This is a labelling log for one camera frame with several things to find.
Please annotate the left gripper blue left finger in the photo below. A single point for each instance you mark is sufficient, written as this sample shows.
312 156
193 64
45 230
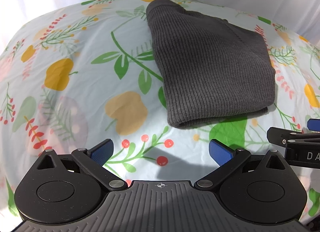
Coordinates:
91 161

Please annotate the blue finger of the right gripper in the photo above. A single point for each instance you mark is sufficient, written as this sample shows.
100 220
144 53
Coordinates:
313 124

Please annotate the dark grey ribbed knit sweater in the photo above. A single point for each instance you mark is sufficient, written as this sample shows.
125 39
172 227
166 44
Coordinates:
211 68

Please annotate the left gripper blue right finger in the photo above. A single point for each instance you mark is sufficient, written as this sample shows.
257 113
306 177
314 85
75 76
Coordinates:
229 162

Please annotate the floral print bed sheet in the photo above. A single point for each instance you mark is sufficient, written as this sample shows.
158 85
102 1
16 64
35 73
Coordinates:
84 73

